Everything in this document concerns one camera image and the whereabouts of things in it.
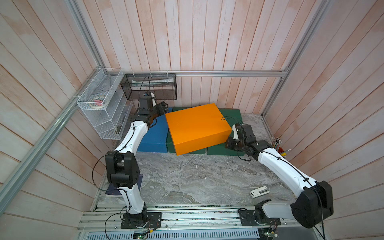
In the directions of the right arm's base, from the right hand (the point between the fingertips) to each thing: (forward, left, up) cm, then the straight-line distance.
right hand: (224, 141), depth 84 cm
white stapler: (-23, -19, -15) cm, 33 cm away
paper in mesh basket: (+30, +52, +19) cm, 63 cm away
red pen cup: (-1, -34, -7) cm, 35 cm away
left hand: (+17, +36, +10) cm, 41 cm away
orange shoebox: (+2, +15, +8) cm, 17 cm away
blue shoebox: (+2, +42, -4) cm, 42 cm away
